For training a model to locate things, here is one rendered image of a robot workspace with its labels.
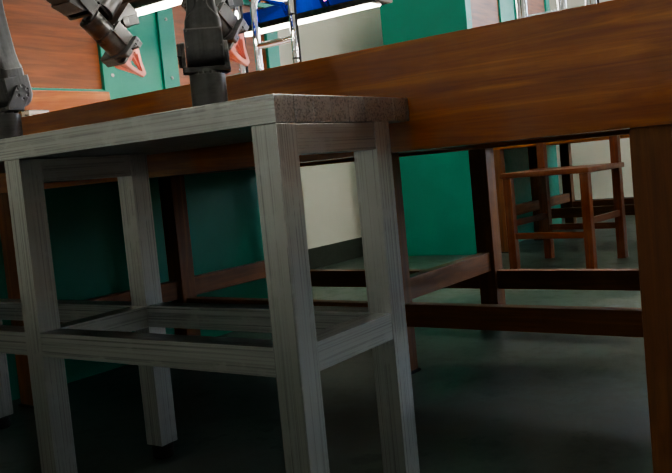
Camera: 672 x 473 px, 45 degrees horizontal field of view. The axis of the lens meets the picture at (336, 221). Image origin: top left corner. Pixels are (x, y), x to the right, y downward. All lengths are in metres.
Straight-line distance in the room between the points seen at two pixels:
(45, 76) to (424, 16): 2.75
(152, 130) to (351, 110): 0.30
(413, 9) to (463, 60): 3.52
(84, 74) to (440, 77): 1.51
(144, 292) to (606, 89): 0.97
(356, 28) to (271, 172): 4.22
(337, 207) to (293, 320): 3.80
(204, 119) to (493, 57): 0.47
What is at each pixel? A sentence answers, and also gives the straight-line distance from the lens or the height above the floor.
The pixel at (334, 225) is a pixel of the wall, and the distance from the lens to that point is 4.87.
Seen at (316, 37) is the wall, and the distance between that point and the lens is 4.92.
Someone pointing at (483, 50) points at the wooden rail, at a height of 0.73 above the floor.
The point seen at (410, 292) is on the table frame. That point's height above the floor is 0.21.
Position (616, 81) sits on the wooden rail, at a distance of 1.26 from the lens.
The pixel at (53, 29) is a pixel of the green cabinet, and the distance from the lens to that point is 2.62.
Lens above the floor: 0.56
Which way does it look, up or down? 4 degrees down
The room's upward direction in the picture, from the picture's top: 5 degrees counter-clockwise
